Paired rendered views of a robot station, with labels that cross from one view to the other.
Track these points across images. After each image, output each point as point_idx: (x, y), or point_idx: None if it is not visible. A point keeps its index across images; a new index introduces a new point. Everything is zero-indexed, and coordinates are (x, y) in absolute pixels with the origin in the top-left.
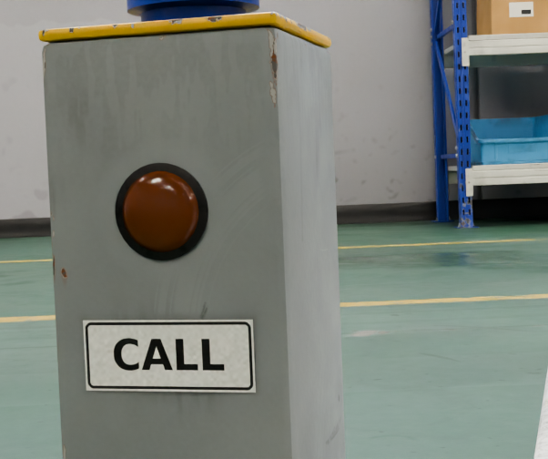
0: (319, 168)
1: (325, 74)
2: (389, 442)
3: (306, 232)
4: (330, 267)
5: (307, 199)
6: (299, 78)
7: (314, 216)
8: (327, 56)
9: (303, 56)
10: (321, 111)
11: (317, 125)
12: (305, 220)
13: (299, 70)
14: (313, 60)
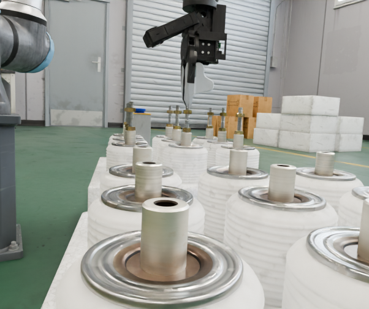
0: (142, 126)
1: (147, 117)
2: None
3: (136, 132)
4: (146, 136)
5: (136, 129)
6: (136, 118)
7: (140, 130)
8: (148, 115)
9: (138, 116)
10: (144, 121)
11: (142, 122)
12: (135, 130)
13: (136, 117)
14: (142, 116)
